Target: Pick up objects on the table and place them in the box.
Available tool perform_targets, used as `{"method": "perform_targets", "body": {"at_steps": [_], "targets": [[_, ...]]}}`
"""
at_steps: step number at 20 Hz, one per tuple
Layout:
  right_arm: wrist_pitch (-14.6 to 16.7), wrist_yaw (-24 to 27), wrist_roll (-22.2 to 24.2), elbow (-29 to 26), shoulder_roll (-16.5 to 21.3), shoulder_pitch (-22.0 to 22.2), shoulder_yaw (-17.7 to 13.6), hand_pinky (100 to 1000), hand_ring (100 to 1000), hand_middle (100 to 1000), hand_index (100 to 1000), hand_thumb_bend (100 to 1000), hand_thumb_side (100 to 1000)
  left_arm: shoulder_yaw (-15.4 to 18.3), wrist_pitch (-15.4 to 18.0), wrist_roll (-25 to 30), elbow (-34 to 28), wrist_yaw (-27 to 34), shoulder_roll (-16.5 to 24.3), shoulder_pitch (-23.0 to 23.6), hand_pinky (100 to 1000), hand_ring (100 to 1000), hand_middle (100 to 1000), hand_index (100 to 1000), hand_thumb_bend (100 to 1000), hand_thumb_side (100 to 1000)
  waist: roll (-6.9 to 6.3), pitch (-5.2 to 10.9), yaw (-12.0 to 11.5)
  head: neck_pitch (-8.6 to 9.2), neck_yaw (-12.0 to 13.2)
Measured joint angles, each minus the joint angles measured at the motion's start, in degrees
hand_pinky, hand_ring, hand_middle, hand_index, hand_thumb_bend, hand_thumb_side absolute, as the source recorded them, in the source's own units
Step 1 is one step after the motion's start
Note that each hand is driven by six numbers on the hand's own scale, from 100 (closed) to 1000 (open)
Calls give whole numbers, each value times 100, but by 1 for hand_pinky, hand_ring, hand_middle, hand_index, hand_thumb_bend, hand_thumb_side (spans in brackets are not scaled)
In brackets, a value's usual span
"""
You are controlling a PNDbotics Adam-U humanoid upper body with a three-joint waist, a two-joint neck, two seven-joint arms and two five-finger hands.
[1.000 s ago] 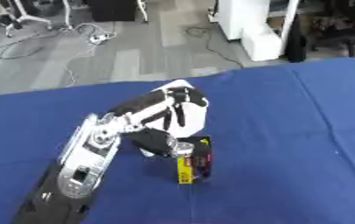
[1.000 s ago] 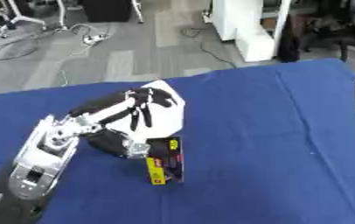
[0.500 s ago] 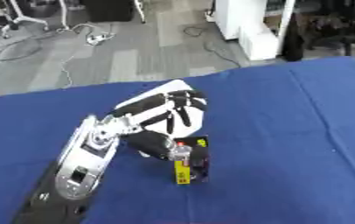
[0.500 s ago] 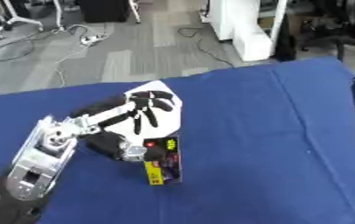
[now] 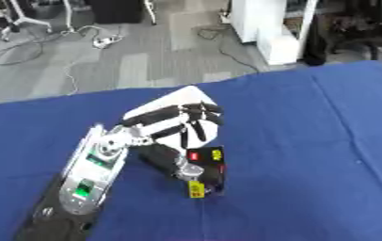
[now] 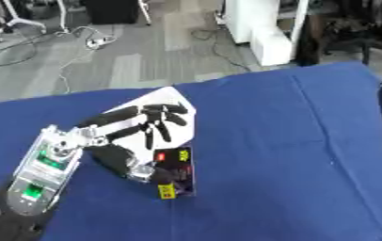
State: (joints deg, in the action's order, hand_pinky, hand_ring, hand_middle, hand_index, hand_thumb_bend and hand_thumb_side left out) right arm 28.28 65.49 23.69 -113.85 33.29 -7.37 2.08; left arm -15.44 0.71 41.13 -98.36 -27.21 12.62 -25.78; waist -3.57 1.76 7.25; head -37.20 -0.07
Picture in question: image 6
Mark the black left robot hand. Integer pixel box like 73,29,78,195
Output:
75,103,191,185

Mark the black box with white inside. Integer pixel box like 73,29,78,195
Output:
102,86,199,201

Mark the white power strip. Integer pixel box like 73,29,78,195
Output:
86,36,118,49

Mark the black cabinet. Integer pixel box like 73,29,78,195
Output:
82,0,142,25

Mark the white chair base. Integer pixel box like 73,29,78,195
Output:
0,0,50,43

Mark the white cabinet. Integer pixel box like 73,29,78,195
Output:
222,0,311,67

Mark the black office chair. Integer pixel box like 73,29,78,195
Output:
296,0,382,68

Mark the white floor cable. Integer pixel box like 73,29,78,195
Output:
54,25,111,95

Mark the thin black floor cable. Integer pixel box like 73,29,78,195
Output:
0,31,59,68

